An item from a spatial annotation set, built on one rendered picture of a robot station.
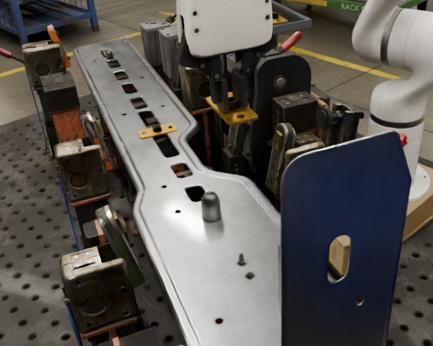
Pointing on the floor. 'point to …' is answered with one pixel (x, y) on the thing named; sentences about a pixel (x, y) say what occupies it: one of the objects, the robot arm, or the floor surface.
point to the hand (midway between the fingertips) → (229, 89)
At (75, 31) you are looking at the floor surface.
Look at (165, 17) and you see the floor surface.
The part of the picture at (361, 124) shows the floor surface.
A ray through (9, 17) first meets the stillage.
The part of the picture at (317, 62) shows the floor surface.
